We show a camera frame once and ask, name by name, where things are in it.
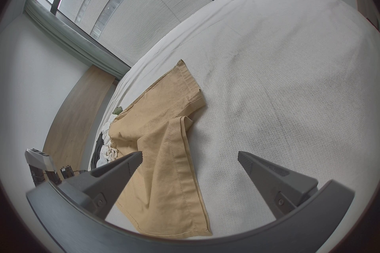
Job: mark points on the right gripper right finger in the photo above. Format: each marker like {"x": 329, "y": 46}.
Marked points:
{"x": 268, "y": 176}

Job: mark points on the bed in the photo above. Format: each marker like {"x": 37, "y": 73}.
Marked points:
{"x": 237, "y": 97}

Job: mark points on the pile of clothes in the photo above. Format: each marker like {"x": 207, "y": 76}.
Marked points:
{"x": 104, "y": 142}

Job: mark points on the tan shorts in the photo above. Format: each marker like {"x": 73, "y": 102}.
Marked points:
{"x": 166, "y": 145}

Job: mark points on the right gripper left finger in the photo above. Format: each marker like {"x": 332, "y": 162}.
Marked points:
{"x": 109, "y": 179}

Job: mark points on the grey-green curtain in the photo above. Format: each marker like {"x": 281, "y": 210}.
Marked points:
{"x": 74, "y": 38}

